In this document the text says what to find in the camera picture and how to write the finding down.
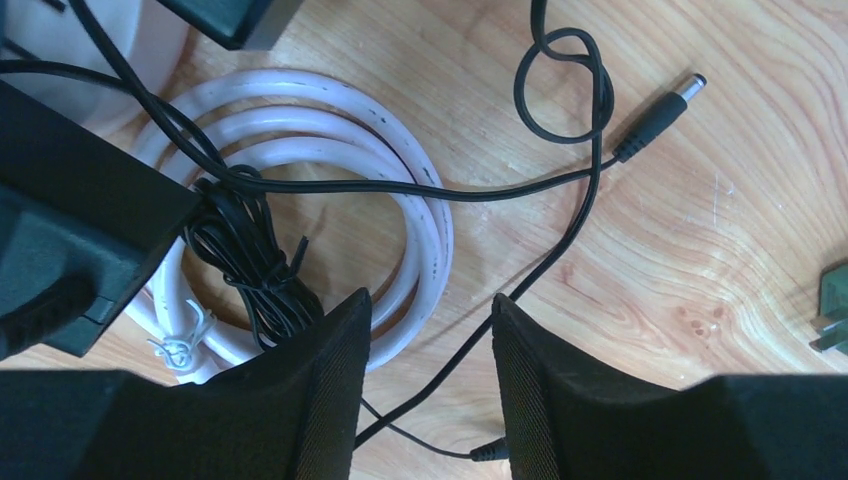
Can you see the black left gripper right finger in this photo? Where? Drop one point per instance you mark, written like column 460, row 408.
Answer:
column 570, row 416

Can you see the green plug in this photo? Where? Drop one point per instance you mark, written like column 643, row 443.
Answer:
column 831, row 323

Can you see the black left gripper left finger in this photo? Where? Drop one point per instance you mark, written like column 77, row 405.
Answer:
column 289, row 413

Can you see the beige wooden cube socket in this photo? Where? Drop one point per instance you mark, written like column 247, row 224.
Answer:
column 149, row 36

